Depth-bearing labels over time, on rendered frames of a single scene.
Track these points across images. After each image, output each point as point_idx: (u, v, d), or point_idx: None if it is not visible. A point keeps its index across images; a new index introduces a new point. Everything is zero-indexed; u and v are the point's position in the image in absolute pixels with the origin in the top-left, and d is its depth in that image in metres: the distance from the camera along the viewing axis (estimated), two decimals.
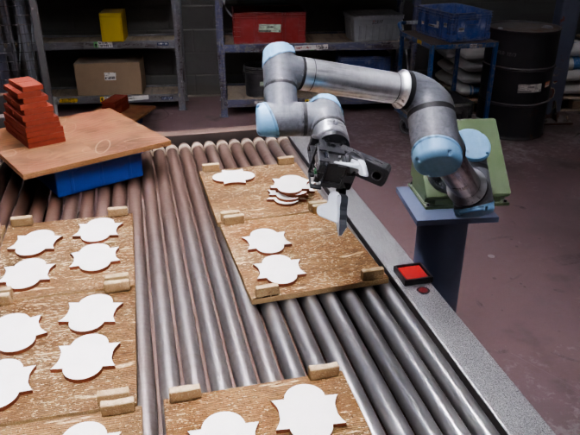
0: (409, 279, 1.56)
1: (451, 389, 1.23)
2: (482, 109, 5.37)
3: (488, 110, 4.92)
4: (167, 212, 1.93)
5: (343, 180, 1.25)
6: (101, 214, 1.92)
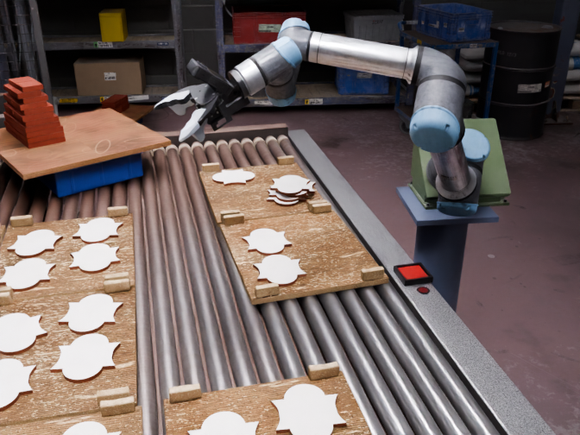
0: (409, 279, 1.56)
1: (451, 389, 1.23)
2: (482, 109, 5.37)
3: (488, 110, 4.92)
4: (167, 212, 1.93)
5: (198, 106, 1.44)
6: (101, 214, 1.92)
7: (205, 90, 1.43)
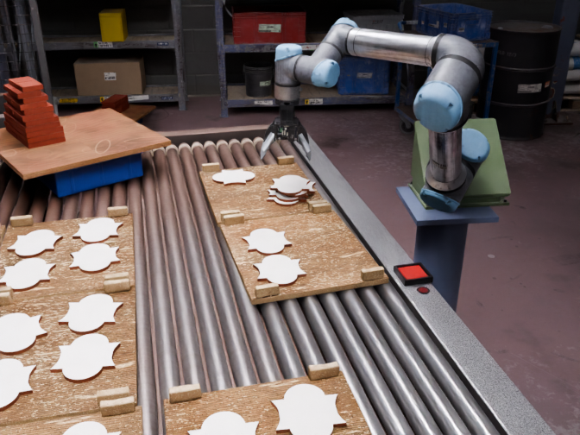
0: (409, 279, 1.56)
1: (451, 389, 1.23)
2: (482, 109, 5.37)
3: (488, 110, 4.92)
4: (167, 212, 1.93)
5: None
6: (101, 214, 1.92)
7: None
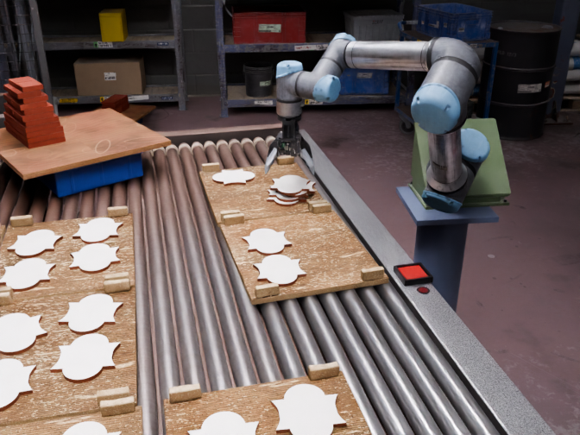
0: (409, 279, 1.56)
1: (451, 389, 1.23)
2: (482, 109, 5.37)
3: (488, 110, 4.92)
4: (167, 212, 1.93)
5: None
6: (101, 214, 1.92)
7: None
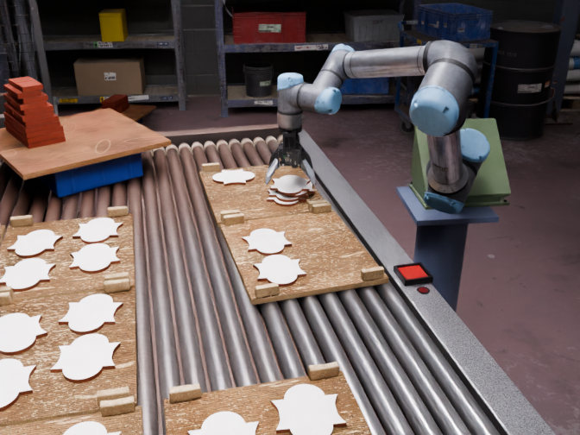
0: (409, 279, 1.56)
1: (451, 389, 1.23)
2: (482, 109, 5.37)
3: (488, 110, 4.92)
4: (167, 212, 1.93)
5: None
6: (101, 214, 1.92)
7: None
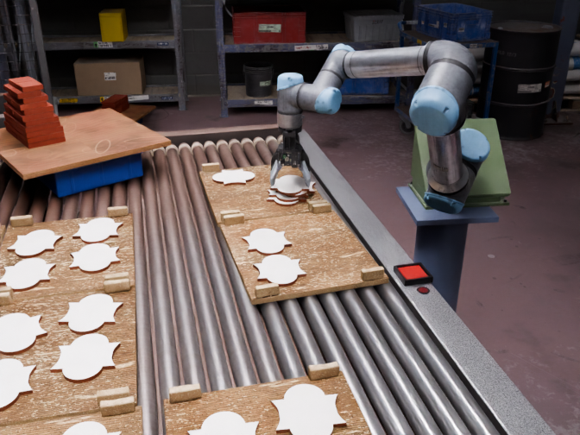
0: (409, 279, 1.56)
1: (451, 389, 1.23)
2: (482, 109, 5.37)
3: (488, 110, 4.92)
4: (167, 212, 1.93)
5: None
6: (101, 214, 1.92)
7: None
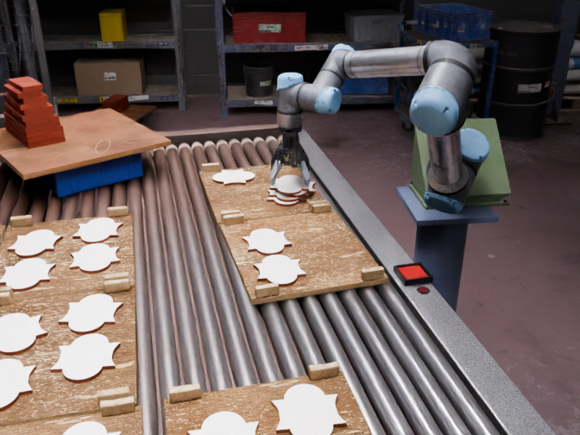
0: (409, 279, 1.56)
1: (451, 389, 1.23)
2: (482, 109, 5.37)
3: (488, 110, 4.92)
4: (167, 212, 1.93)
5: None
6: (101, 214, 1.92)
7: None
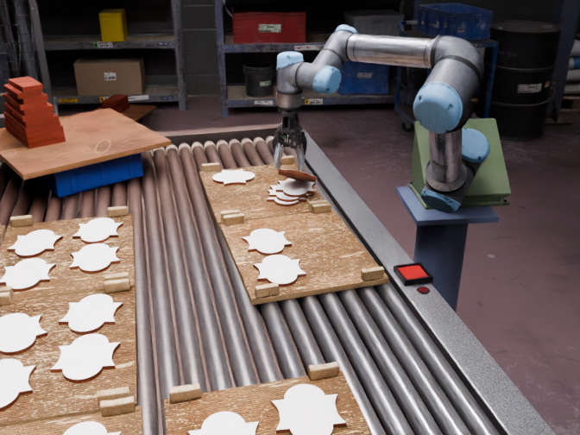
0: (409, 279, 1.56)
1: (451, 389, 1.23)
2: (482, 109, 5.37)
3: (488, 110, 4.92)
4: (167, 212, 1.93)
5: None
6: (101, 214, 1.92)
7: None
